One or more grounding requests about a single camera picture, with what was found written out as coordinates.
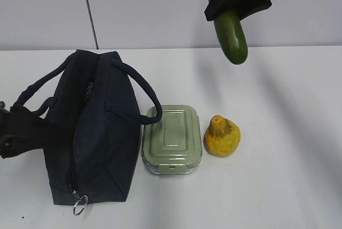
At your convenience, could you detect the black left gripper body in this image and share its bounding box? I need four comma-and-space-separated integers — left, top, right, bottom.
1, 101, 12, 158

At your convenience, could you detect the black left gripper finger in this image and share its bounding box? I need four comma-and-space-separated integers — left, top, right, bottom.
2, 135, 72, 158
7, 105, 74, 138

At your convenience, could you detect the dark green cucumber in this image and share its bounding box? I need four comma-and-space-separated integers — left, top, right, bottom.
212, 10, 248, 65

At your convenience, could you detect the dark blue lunch bag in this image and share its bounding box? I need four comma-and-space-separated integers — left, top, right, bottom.
12, 50, 162, 205

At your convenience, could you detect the silver zipper pull ring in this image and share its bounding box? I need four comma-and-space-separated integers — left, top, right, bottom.
71, 188, 89, 216

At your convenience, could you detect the yellow orange squash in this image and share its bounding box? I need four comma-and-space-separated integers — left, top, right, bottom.
204, 115, 241, 157

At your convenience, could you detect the green lidded food container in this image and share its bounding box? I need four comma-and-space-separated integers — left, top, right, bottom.
141, 105, 203, 175

